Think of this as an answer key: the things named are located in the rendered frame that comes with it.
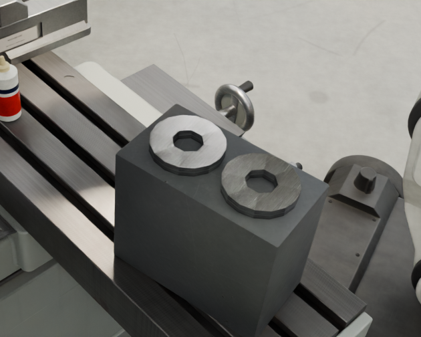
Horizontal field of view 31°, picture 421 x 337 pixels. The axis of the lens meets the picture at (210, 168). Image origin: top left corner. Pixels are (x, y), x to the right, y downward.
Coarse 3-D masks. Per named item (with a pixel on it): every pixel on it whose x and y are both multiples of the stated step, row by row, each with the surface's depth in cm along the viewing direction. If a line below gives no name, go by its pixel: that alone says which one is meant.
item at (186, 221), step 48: (144, 144) 88; (192, 144) 89; (240, 144) 90; (144, 192) 87; (192, 192) 84; (240, 192) 82; (288, 192) 83; (144, 240) 93; (192, 240) 87; (240, 240) 82; (288, 240) 81; (192, 288) 93; (240, 288) 87; (288, 288) 94
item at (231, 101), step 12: (228, 84) 167; (252, 84) 168; (216, 96) 171; (228, 96) 169; (240, 96) 165; (216, 108) 173; (228, 108) 168; (240, 108) 168; (252, 108) 165; (240, 120) 170; (252, 120) 166
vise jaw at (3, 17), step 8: (0, 0) 119; (8, 0) 119; (16, 0) 119; (0, 8) 118; (8, 8) 119; (16, 8) 120; (24, 8) 121; (0, 16) 119; (8, 16) 120; (16, 16) 121; (24, 16) 122; (0, 24) 120; (8, 24) 121
